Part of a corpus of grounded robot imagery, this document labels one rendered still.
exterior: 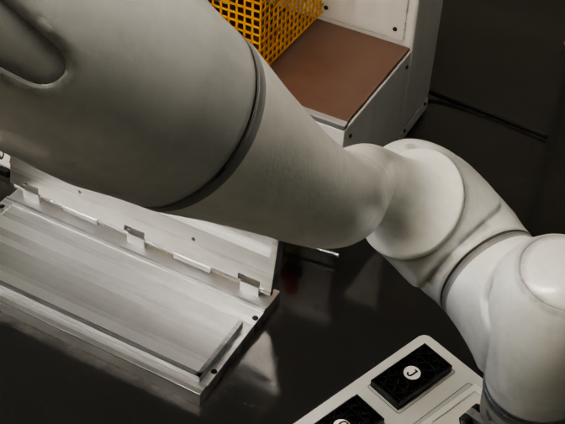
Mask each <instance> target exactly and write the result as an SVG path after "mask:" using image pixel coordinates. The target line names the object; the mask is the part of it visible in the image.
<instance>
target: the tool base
mask: <svg viewBox="0 0 565 424"><path fill-rule="evenodd" d="M14 187H15V188H17V190H16V191H15V192H13V193H12V194H11V195H10V196H9V197H8V196H7V197H6V198H5V199H3V200H2V201H1V202H0V205H1V204H3V205H5V207H4V208H3V209H0V280H2V281H3V282H5V283H7V284H11V285H12V286H14V287H16V288H18V289H22V290H23V291H25V292H27V293H29V294H32V295H34V296H36V297H38V298H40V299H43V300H45V301H47V302H49V303H51V304H53V305H56V306H58V307H60V308H62V309H63V310H67V311H69V312H71V313H72V314H74V315H78V316H80V317H81V318H83V319H85V320H87V321H91V322H92V323H94V324H96V325H98V326H101V327H103V328H105V329H107V330H109V331H112V332H114V333H116V334H118V335H120V336H122V337H125V338H127V339H129V340H131V341H132V342H136V343H138V344H140V345H141V346H143V347H147V348H149V349H150V350H152V351H154V352H158V353H159V354H161V355H163V356H165V357H167V358H170V359H172V360H174V361H176V362H178V363H181V364H183V365H185V366H187V367H189V368H192V369H194V370H196V371H199V370H200V369H201V367H202V366H203V365H204V364H205V363H206V361H207V360H208V359H209V357H210V356H211V355H212V354H213V352H214V351H215V349H216V348H217V347H218V346H219V344H220V343H221V342H222V341H223V340H224V338H225V337H226V336H227V335H228V333H229V332H230V331H231V329H232V328H233V327H234V325H235V324H236V323H237V321H242V322H243V328H242V329H241V330H240V332H239V333H238V334H237V336H236V337H235V339H234V340H233V341H232V342H231V344H230V345H229V346H228V347H227V348H226V350H225V351H224V352H223V354H222V355H221V356H220V358H219V359H218V360H217V362H216V363H215V364H214V366H213V367H212V368H211V369H210V370H209V372H208V373H207V374H206V375H205V377H204V378H203V380H202V381H201V382H198V381H197V380H195V379H191V378H189V377H188V376H186V375H184V374H181V373H178V372H177V371H175V370H173V369H171V368H168V367H166V366H164V365H162V364H160V363H158V362H156V361H153V360H151V359H149V358H147V357H145V356H143V355H140V354H138V353H137V352H134V351H132V350H130V349H128V348H126V347H123V346H121V345H119V344H118V343H115V342H112V341H110V340H109V339H107V338H105V337H101V336H99V335H98V334H96V333H94V332H92V331H89V330H87V329H85V328H83V327H81V326H78V325H76V324H74V323H72V322H70V321H68V320H65V319H63V318H61V317H59V316H58V315H55V314H52V313H50V312H49V311H47V310H44V309H42V308H40V307H38V306H36V305H33V304H31V303H30V302H27V301H25V300H23V299H20V298H19V297H17V296H14V295H12V294H10V293H8V292H6V291H4V290H2V289H0V311H2V312H4V313H6V314H8V315H10V316H12V317H14V318H17V319H19V320H21V321H23V322H25V323H27V324H29V325H31V326H34V327H36V328H38V329H40V330H42V331H44V332H46V333H48V334H50V335H52V336H54V337H57V338H59V339H61V340H62V341H64V342H67V343H70V344H71V345H73V346H75V347H78V348H80V349H81V350H83V351H85V352H89V353H91V354H92V355H94V356H96V357H98V358H101V359H103V360H105V361H107V362H109V363H111V364H113V365H115V366H117V367H119V368H122V369H124V370H126V371H128V372H130V373H132V374H134V375H136V376H139V377H141V378H142V379H145V380H147V381H149V382H151V383H152V384H156V385H158V386H160V387H162V388H163V389H165V390H168V391H170V392H172V393H174V394H176V395H179V396H181V397H182V398H184V399H186V400H190V401H191V402H193V403H195V404H197V405H201V404H202V403H203V401H204V400H205V399H206V398H207V396H208V395H209V393H210V392H211V391H212V389H213V388H214V386H215V385H216V384H217V383H218V382H219V380H220V379H221V378H222V377H223V375H224V374H225V372H226V371H227V370H228V368H229V367H230V365H231V364H232V363H233V362H234V361H235V359H236V358H237V357H238V356H239V354H240V353H241V351H242V350H243V349H244V347H245V346H246V344H247V343H248V342H249V341H250V339H251V338H252V337H253V336H254V335H255V333H256V332H257V330H258V329H259V328H260V326H261V325H262V323H263V322H264V321H265V319H266V318H267V317H268V316H269V315H270V313H271V312H272V311H273V309H274V308H275V307H276V305H277V304H278V302H279V301H280V291H278V290H276V289H274V290H273V291H272V292H269V291H266V290H265V289H261V288H260V282H259V281H257V280H255V279H253V278H250V277H247V276H245V275H244V276H242V275H240V276H239V277H238V278H236V277H233V276H231V275H229V274H227V273H223V272H221V271H219V270H217V269H215V268H212V273H207V272H205V271H204V270H201V269H199V268H196V267H194V266H192V265H189V264H187V263H185V262H182V261H179V260H177V259H176V258H174V256H173V255H174V251H172V250H169V249H167V248H165V247H163V246H160V245H157V244H155V243H153V242H151V241H147V240H146V239H144V238H145V233H143V232H141V231H138V230H136V229H133V228H131V229H130V228H129V227H128V228H127V229H126V230H122V229H119V228H118V227H115V226H113V225H110V224H108V223H106V222H103V221H101V220H98V223H99V224H100V225H94V224H93V223H90V222H88V221H86V220H83V219H81V218H78V217H76V216H75V215H71V214H69V213H67V212H65V211H63V204H60V203H58V202H56V201H54V200H52V199H48V198H46V197H44V196H42V195H39V194H38V189H37V188H36V187H33V186H31V185H29V184H28V185H26V184H23V185H21V186H18V185H16V184H14ZM254 315H256V316H258V320H256V321H254V320H252V316H254ZM212 369H217V371H218V372H217V373H216V374H211V370H212Z"/></svg>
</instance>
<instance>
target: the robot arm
mask: <svg viewBox="0 0 565 424"><path fill-rule="evenodd" d="M0 151H1V152H3V153H5V154H7V155H9V156H11V157H13V158H15V159H17V160H19V161H21V162H23V163H25V164H27V165H29V166H31V167H33V168H35V169H38V170H40V171H42V172H44V173H47V174H49V175H51V176H52V177H54V178H58V179H60V180H61V181H63V182H66V183H69V184H70V185H73V186H76V187H79V188H83V189H86V190H90V191H93V192H96V193H101V194H105V195H108V196H111V197H114V198H116V199H121V200H123V201H126V202H129V203H132V204H135V205H138V206H140V207H142V208H145V209H149V210H151V211H155V212H158V213H163V214H167V215H175V216H181V217H185V218H189V219H195V220H203V221H207V222H210V223H214V224H217V225H223V226H227V227H231V228H235V229H238V230H242V231H248V232H250V233H254V234H257V235H260V236H265V237H269V238H272V239H275V240H278V241H284V242H287V243H291V244H294V245H299V246H306V247H311V248H319V249H335V248H341V247H345V246H350V245H353V244H355V243H357V242H359V241H361V240H363V239H364V238H366V239H367V241H368V242H369V244H370V245H371V246H372V247H373V248H374V249H376V250H377V251H378V252H379V253H380V254H381V255H382V256H383V257H385V258H386V259H387V260H388V261H389V262H390V263H391V264H392V265H393V266H394V267H395V268H396V269H397V270H398V272H399V273H400V274H401V275H402V276H403V277H404V278H405V279H406V280H407V281H408V282H409V283H410V284H412V285H413V286H415V287H420V289H421V290H422V291H423V292H424V293H425V294H427V295H428V296H430V297H431V298H432V299H433V300H434V301H435V302H436V303H437V304H438V305H439V306H440V307H441V308H442V309H443V310H444V311H445V312H446V313H447V315H448V316H449V317H450V318H451V320H452V321H453V323H454V324H455V326H456V327H457V329H458V330H459V331H460V333H461V335H462V337H463V339H464V340H465V342H466V344H467V346H468V348H469V349H470V351H471V353H472V355H473V357H474V360H475V362H476V364H477V366H478V368H479V369H480V370H481V371H482V372H483V388H482V394H481V400H480V404H478V403H476V404H475V405H473V406H472V407H471V408H470V409H468V410H467V411H466V412H465V413H464V414H462V415H461V416H460V417H459V423H460V424H565V235H564V234H545V235H541V236H535V237H533V236H532V235H531V234H530V233H529V232H528V231H527V229H526V228H525V227H524V226H523V225H522V224H521V222H520V220H519V219H518V217H517V216H516V214H515V212H514V211H513V210H512V209H511V208H510V207H509V206H508V205H507V204H506V203H505V202H504V201H503V200H502V198H501V197H500V196H499V195H498V194H497V193H496V192H495V191H494V189H493V188H492V187H491V186H490V185H489V184H488V182H487V181H486V180H485V179H484V178H483V177H482V176H481V175H480V174H479V173H478V172H477V171H476V170H475V169H474V168H473V167H471V166H470V165H469V164H468V163H467V162H465V161H464V160H463V159H461V157H459V156H457V155H455V154H454V153H452V152H451V151H449V150H447V149H446V148H444V147H442V146H439V145H437V144H435V143H432V142H429V141H426V140H419V139H402V140H396V141H394V142H391V143H389V144H387V145H386V146H384V147H381V146H377V145H373V144H356V145H353V146H348V147H345V148H342V147H341V146H340V145H339V144H337V143H336V142H335V141H334V140H333V139H332V138H331V137H330V136H329V135H328V134H327V133H326V132H325V131H324V130H323V129H322V128H321V127H320V126H319V125H318V124H317V122H316V121H315V120H314V119H313V118H312V117H311V116H310V115H309V113H308V112H307V111H306V110H305V109H304V107H303V106H302V105H301V104H300V103H299V102H298V100H297V99H296V98H295V97H294V96H293V95H292V94H291V93H290V92H289V91H288V89H287V88H286V87H285V86H284V84H283V83H282V82H281V80H280V79H279V78H278V76H277V75H276V74H275V72H274V71H273V70H272V69H271V67H270V66H269V65H268V64H267V62H266V61H265V60H264V58H263V57H262V56H261V54H260V53H259V52H258V50H257V49H256V48H255V47H254V45H252V44H251V43H250V42H249V41H248V40H247V39H246V38H245V37H244V36H243V35H241V34H240V33H239V32H238V31H237V30H236V29H235V28H234V27H233V26H232V25H231V24H230V23H229V22H228V21H227V20H226V19H225V18H224V17H223V16H222V15H221V14H220V13H219V12H218V11H217V10H216V9H215V8H214V7H213V6H212V4H211V3H210V2H209V1H208V0H0Z"/></svg>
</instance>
